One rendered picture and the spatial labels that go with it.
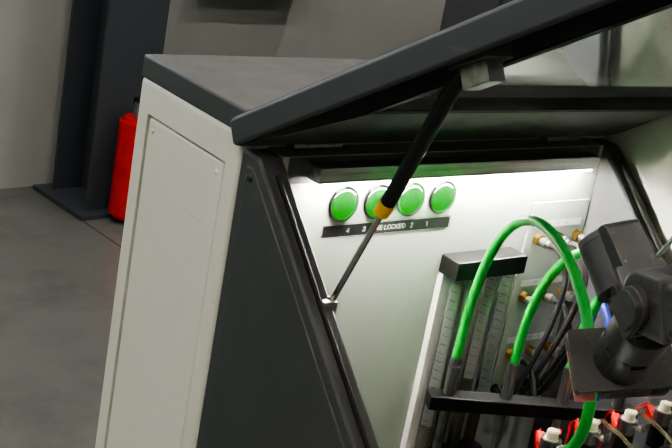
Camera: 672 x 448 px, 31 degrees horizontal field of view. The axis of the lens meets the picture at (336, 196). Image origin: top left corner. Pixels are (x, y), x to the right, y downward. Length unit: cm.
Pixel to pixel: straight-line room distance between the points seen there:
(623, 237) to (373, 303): 66
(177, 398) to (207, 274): 20
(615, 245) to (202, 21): 493
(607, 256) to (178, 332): 75
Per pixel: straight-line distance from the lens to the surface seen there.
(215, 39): 605
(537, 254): 194
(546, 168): 184
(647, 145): 197
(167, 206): 173
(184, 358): 172
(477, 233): 183
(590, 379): 123
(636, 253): 115
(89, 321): 443
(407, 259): 175
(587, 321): 143
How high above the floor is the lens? 188
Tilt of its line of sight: 18 degrees down
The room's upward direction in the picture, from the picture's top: 11 degrees clockwise
